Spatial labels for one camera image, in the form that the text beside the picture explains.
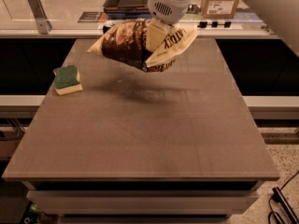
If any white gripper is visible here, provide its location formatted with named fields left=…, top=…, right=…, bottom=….
left=146, top=0, right=192, bottom=52

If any blue pepsi can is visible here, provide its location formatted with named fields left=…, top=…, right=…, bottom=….
left=103, top=21, right=117, bottom=34

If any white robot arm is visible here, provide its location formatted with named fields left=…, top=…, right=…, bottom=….
left=148, top=0, right=299, bottom=55

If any cardboard box with label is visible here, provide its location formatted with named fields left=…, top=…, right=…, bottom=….
left=201, top=0, right=239, bottom=19

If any green yellow sponge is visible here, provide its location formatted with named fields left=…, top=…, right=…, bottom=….
left=53, top=65, right=83, bottom=95

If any brown chip bag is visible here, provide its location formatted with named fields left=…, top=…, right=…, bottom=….
left=88, top=19, right=197, bottom=72

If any left metal glass bracket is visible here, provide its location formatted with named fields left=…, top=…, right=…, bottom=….
left=27, top=0, right=51, bottom=35

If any black power strip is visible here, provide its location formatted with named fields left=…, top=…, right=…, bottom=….
left=272, top=187, right=299, bottom=224

